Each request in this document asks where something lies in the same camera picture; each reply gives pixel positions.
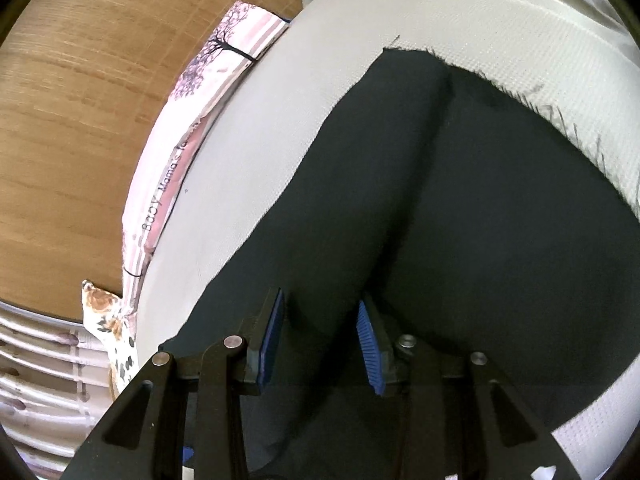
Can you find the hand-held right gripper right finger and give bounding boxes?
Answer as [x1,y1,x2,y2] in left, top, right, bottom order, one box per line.
[356,294,583,480]

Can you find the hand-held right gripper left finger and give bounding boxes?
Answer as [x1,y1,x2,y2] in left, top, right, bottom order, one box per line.
[60,287,286,480]

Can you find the black pants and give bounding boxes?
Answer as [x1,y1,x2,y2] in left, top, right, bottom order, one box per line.
[159,46,640,480]

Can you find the floral orange white cloth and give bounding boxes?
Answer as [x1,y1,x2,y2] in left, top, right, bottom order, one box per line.
[82,280,142,397]

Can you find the white bed sheet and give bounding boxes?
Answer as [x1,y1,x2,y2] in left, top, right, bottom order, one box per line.
[122,0,640,480]

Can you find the pink white striped cloth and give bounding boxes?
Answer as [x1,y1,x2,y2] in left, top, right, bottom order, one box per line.
[0,300,126,476]

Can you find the pink printed cloth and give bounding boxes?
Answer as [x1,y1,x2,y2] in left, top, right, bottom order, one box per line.
[121,1,292,321]

